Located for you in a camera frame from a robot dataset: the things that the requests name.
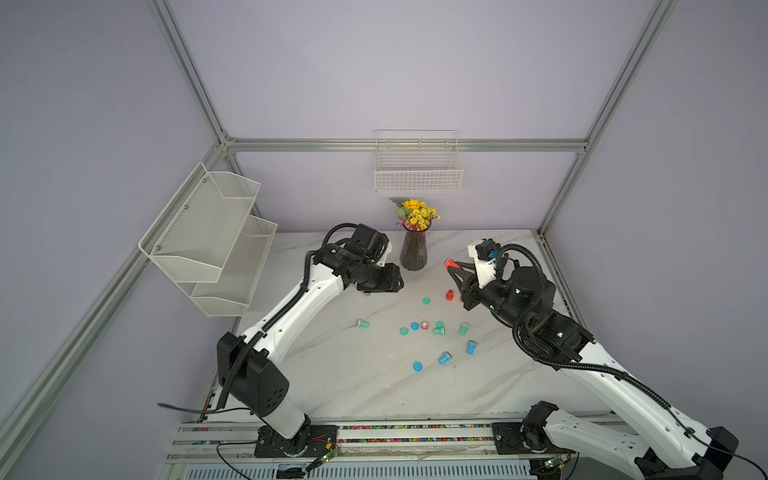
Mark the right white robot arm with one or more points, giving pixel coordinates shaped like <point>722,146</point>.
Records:
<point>665,443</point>

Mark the upper white mesh shelf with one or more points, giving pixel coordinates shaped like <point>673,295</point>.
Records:
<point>192,239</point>

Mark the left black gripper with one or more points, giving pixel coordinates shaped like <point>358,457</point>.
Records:
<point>392,279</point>

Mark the white wire wall basket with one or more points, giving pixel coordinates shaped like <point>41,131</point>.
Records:
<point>417,161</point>

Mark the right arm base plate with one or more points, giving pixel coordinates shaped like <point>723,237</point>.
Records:
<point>515,438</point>

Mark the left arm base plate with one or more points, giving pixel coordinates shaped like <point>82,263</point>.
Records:
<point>310,441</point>

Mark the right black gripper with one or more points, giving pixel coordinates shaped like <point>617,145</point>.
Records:
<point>470,293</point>

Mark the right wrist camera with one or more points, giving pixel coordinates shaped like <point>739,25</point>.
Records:
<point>483,254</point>

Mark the dark glass vase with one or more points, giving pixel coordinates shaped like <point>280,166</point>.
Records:
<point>414,254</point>

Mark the yellow flower bouquet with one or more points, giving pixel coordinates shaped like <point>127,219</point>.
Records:
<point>415,215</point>

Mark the lower white mesh shelf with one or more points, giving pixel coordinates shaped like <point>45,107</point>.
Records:
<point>232,294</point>

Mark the white mesh shelf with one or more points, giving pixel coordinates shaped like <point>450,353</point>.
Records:
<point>192,239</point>
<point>232,294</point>

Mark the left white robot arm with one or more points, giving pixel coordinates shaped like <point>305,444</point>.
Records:
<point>350,255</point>

